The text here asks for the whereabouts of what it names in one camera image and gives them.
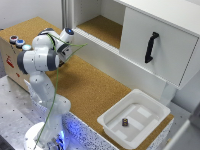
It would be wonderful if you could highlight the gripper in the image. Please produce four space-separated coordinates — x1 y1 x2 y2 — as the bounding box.
58 45 73 64

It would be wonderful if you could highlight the green button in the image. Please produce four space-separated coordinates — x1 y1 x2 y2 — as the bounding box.
21 43 33 53

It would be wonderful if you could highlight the white cabinet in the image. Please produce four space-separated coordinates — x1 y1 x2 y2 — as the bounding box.
61 0 200 108

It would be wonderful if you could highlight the blue button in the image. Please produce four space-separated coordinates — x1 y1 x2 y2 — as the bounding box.
15 38 26 48

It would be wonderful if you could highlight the red button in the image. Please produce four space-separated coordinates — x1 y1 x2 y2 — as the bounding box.
9 34 20 44

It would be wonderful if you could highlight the white plastic box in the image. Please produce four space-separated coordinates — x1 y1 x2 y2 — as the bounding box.
96 88 172 150

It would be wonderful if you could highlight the purple block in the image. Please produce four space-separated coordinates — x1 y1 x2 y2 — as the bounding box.
122 118 130 127

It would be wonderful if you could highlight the white sliding door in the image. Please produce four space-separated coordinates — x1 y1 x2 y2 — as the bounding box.
118 6 200 89

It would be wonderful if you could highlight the green cable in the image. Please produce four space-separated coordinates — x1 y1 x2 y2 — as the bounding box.
33 31 88 150

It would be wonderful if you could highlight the black door handle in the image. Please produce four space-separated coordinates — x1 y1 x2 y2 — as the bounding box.
144 31 160 64

